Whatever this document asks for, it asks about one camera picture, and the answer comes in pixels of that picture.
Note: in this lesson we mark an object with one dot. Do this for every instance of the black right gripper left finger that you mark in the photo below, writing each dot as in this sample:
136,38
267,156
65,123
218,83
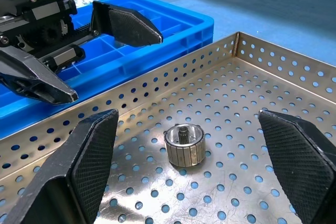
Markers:
86,161

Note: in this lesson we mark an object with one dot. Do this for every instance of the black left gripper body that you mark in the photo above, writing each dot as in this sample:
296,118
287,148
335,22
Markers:
39,24

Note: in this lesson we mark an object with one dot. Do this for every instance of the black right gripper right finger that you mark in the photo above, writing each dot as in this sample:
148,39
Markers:
302,161

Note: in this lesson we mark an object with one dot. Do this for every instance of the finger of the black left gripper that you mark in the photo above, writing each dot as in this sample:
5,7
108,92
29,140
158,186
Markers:
128,27
34,79

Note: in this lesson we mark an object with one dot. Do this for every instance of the silver cylindrical rotor part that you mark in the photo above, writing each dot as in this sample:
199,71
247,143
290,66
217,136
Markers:
183,155

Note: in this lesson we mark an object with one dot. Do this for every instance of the blue compartment tray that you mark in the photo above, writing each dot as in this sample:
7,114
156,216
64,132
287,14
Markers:
147,61

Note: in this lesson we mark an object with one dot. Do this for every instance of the perforated metal tray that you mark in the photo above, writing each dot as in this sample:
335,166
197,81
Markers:
237,45

